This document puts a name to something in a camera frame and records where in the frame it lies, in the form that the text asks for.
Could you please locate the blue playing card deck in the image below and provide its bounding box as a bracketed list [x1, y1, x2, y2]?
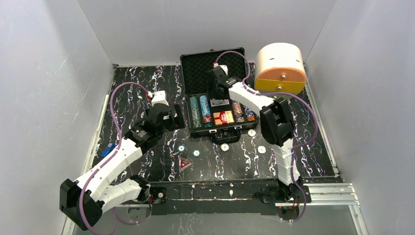
[210, 99, 230, 107]

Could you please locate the red playing card deck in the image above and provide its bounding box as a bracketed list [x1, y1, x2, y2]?
[212, 110, 235, 126]

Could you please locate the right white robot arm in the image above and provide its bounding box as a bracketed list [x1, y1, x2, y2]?
[207, 67, 300, 198]

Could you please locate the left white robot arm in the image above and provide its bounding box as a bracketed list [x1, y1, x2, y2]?
[59, 103, 185, 231]

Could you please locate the cyan red chip stack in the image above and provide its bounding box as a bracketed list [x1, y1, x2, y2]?
[199, 95, 213, 128]

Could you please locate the purple orange chip stack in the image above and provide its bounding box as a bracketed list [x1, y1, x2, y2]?
[232, 101, 245, 123]

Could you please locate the teal poker chip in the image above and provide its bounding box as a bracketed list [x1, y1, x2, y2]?
[192, 150, 200, 158]

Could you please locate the black poker chip case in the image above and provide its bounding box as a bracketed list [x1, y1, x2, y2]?
[180, 47, 258, 144]

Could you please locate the red triangular plaque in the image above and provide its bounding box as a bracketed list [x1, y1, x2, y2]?
[179, 157, 193, 172]

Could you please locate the green blue white chip stack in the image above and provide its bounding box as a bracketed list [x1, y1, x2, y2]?
[243, 106, 255, 121]

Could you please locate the white poker chip center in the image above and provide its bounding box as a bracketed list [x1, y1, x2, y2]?
[220, 143, 230, 152]

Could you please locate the white poker chip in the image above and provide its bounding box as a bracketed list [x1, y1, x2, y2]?
[220, 143, 230, 152]
[257, 146, 266, 154]
[248, 129, 256, 137]

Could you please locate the blue stapler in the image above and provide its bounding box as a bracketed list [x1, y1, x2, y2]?
[101, 142, 117, 158]

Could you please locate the white poker chip upper right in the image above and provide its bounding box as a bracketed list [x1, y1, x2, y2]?
[248, 129, 256, 137]

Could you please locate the white round drawer cabinet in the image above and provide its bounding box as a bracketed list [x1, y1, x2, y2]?
[254, 43, 307, 95]

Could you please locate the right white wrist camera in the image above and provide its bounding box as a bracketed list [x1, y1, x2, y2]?
[213, 63, 228, 76]

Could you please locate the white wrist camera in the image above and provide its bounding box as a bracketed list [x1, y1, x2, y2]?
[151, 91, 169, 107]
[213, 63, 228, 76]

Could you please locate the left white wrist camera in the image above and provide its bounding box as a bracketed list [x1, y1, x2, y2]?
[151, 91, 169, 107]

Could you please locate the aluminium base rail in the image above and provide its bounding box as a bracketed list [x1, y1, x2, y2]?
[66, 176, 361, 224]

